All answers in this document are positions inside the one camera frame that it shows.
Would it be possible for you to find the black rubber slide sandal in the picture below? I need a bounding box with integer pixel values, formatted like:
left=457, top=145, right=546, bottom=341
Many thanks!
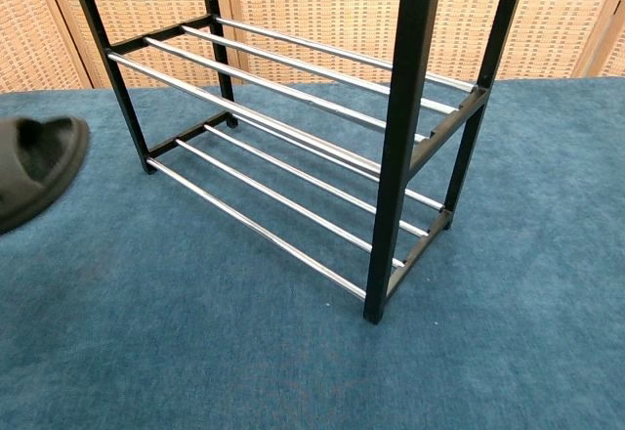
left=0, top=115, right=91, bottom=236

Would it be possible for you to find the black metal shoe rack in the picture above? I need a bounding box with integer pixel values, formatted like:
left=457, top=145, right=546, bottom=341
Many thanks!
left=62, top=0, right=532, bottom=325

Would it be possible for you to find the blue carpet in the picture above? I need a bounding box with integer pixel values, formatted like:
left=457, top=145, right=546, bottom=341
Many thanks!
left=0, top=76, right=625, bottom=430

